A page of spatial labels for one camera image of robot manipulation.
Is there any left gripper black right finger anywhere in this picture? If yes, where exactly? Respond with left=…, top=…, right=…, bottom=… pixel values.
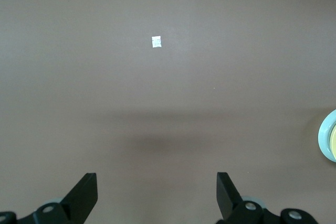
left=209, top=172, right=280, bottom=224

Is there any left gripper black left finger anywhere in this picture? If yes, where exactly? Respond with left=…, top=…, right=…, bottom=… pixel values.
left=15, top=172, right=98, bottom=224

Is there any light green round plate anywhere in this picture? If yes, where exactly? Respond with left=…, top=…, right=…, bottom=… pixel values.
left=318, top=109, right=336, bottom=163

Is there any yellow round plate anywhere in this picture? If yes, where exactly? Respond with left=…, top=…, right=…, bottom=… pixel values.
left=329, top=123, right=336, bottom=161

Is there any brown table cover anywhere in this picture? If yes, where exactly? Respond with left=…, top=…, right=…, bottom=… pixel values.
left=0, top=0, right=336, bottom=224

